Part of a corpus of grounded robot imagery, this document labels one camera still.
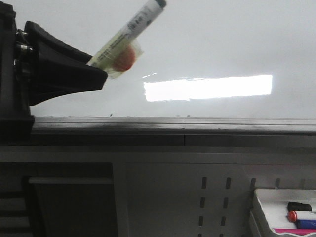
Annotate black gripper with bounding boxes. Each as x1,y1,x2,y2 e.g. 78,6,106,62
0,2,108,144

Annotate white whiteboard marker with magnet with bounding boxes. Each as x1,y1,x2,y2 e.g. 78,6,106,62
87,0,167,79

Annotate white whiteboard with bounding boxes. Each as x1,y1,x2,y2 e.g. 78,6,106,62
0,0,316,119

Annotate white slotted metal panel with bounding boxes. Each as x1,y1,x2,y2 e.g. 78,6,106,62
116,162,316,237

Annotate white plastic tray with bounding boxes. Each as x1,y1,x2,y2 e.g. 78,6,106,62
249,189,316,237

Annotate red capped marker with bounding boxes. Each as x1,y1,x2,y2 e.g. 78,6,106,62
287,211,316,223

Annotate pink paper in tray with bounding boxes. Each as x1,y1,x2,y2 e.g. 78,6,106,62
274,229,316,236

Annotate blue marker in tray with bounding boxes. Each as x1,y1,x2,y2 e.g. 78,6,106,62
295,219,316,230

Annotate grey whiteboard frame ledge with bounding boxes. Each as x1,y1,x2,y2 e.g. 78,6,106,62
32,117,316,148

